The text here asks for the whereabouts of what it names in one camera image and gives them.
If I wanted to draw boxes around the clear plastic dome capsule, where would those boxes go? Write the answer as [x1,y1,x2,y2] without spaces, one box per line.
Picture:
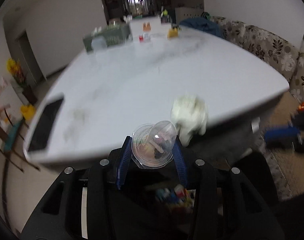
[131,120,177,169]

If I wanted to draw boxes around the floral sofa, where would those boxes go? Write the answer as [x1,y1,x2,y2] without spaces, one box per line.
[210,16,304,102]

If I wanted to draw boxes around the black smartphone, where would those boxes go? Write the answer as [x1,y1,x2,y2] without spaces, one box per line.
[28,96,64,152]

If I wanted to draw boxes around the small yellow box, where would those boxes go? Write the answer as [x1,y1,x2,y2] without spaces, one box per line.
[167,27,179,39]

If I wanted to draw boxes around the translucent plastic bottle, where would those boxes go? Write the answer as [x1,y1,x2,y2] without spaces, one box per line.
[91,36,108,51]

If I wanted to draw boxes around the white box with bunny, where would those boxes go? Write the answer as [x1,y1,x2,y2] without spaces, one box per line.
[129,16,162,41]

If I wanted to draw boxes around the green tissue box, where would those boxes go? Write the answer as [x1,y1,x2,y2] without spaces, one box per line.
[83,24,132,53]

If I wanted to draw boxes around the blue bean bag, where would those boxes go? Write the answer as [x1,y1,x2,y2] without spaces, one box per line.
[179,17,224,38]

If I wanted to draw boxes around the yellow flower plant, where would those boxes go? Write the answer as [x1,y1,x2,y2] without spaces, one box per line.
[6,58,37,106]

